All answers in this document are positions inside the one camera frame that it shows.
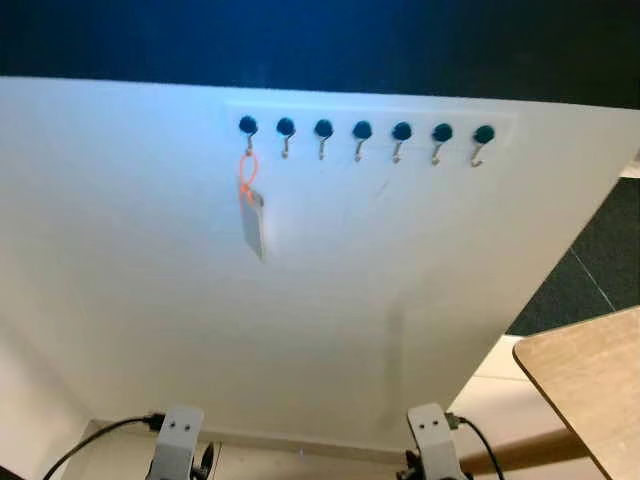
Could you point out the white hook rail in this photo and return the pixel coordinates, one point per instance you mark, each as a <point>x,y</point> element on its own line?
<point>500,125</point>

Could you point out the light wooden table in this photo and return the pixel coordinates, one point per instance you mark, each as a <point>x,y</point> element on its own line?
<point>590,380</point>

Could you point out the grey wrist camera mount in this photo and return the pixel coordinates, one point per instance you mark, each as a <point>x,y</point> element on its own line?
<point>434,440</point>
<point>176,440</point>

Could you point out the dark carpet rug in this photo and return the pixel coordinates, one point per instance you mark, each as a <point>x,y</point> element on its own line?
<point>600,270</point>

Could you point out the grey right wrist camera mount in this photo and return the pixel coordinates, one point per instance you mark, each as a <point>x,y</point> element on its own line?
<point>434,440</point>

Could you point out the key tag with orange loop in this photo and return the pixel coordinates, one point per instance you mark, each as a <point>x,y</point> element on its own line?
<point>252,225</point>

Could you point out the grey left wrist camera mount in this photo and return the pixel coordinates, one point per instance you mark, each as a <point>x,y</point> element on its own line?
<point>176,440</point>

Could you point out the teal knob metal hook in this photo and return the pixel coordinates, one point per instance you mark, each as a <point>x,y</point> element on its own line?
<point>441,132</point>
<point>286,126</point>
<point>484,134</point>
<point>248,125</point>
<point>362,129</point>
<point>401,131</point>
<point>323,128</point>

